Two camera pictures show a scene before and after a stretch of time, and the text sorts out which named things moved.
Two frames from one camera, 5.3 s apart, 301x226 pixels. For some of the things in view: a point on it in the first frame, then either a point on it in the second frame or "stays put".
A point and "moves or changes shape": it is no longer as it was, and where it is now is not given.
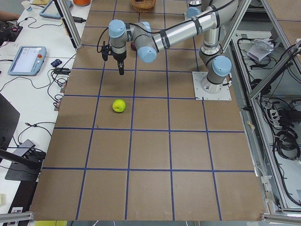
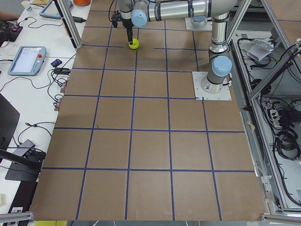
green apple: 118,105 moves or changes shape
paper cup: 27,5 stays put
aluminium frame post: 69,23 stays put
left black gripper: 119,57 to 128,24
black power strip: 287,116 stays put
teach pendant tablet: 27,61 stays put
